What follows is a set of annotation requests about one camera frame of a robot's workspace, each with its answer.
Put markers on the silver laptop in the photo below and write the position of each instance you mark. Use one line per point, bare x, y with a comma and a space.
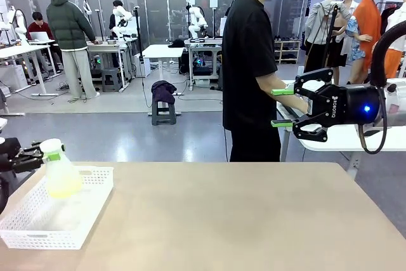
41, 36

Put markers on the small white desk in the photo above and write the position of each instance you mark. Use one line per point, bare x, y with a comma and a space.
163, 50

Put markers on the grey step stool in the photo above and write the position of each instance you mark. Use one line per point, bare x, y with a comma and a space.
111, 79

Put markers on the person in black t-shirt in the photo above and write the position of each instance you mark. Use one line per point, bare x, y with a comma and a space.
247, 61

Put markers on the dark purple cloth bundle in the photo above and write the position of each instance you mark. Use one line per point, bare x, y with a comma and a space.
163, 90

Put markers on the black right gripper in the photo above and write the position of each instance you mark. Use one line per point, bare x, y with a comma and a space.
349, 104

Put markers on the person's right forearm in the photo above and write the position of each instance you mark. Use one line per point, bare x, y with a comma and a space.
269, 82

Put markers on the seated man in red sweater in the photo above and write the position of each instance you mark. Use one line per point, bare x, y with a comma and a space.
41, 28

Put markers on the black tripod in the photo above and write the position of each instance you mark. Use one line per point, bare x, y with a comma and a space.
330, 30

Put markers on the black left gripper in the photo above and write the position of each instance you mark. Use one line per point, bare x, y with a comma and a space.
11, 153

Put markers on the long white desk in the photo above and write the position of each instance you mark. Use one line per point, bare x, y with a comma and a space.
19, 50

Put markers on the dark garments on rack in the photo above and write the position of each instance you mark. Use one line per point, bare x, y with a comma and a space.
388, 14

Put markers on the white framed workbench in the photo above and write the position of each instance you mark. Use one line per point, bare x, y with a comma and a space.
109, 47
203, 44

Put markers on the mannequin in orange trousers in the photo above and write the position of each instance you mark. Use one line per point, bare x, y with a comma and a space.
393, 58

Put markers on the white perforated plastic basket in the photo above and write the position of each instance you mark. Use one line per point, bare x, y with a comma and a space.
63, 236

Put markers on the white shoe rack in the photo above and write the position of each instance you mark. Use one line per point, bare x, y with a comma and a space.
288, 50

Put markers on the grey plastic stool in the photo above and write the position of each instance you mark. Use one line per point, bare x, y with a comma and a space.
163, 114

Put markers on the mannequin in orange dress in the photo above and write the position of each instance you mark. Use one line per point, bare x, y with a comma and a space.
369, 20

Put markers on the mannequin in grey shirt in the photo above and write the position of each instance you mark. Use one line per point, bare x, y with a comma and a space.
320, 20

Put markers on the white side table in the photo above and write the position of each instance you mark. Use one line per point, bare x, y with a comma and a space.
342, 139

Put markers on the person's right hand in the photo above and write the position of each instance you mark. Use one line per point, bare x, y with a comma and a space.
301, 106

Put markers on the translucent plastic erlenmeyer flask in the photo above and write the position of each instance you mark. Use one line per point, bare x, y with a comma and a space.
63, 179

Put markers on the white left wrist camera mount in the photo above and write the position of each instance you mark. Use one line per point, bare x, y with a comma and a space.
2, 122

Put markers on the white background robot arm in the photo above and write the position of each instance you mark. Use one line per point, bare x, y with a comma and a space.
122, 18
196, 18

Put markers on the man in green puffer jacket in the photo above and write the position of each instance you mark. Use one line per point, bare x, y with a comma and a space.
69, 26

